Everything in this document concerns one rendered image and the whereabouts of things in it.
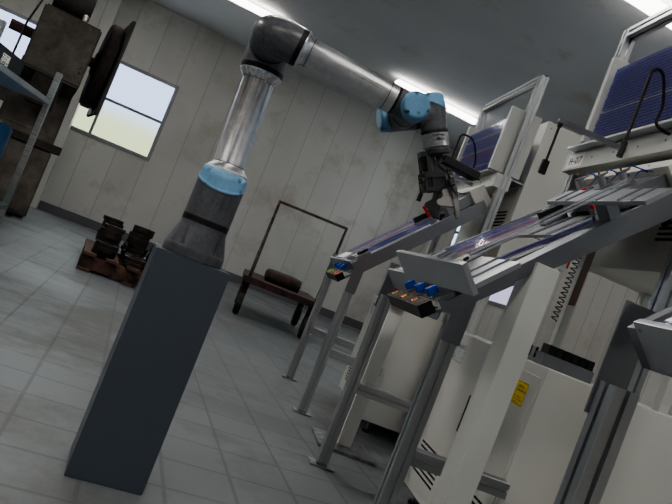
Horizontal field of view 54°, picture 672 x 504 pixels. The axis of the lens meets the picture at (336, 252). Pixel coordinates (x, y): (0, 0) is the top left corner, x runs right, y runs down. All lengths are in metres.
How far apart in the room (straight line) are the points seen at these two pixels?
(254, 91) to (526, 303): 0.87
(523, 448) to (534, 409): 0.10
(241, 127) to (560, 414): 1.10
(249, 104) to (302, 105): 8.33
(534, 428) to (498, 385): 0.35
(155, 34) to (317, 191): 3.17
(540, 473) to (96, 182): 8.47
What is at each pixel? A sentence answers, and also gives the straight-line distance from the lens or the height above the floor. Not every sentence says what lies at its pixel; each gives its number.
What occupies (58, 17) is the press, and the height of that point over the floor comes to 2.02.
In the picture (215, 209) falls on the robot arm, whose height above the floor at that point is 0.68.
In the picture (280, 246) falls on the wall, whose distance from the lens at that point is 9.94.
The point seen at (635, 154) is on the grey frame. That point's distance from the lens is 2.22.
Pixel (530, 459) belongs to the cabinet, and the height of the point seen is 0.39.
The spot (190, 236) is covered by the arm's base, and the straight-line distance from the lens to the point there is 1.58.
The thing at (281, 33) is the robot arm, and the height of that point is 1.13.
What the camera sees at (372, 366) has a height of 0.35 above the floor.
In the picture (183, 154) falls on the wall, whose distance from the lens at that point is 9.74.
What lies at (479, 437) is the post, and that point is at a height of 0.43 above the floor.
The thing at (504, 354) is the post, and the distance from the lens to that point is 1.47.
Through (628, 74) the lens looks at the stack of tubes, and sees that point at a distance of 2.46.
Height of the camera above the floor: 0.64
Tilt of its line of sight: 2 degrees up
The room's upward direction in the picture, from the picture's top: 22 degrees clockwise
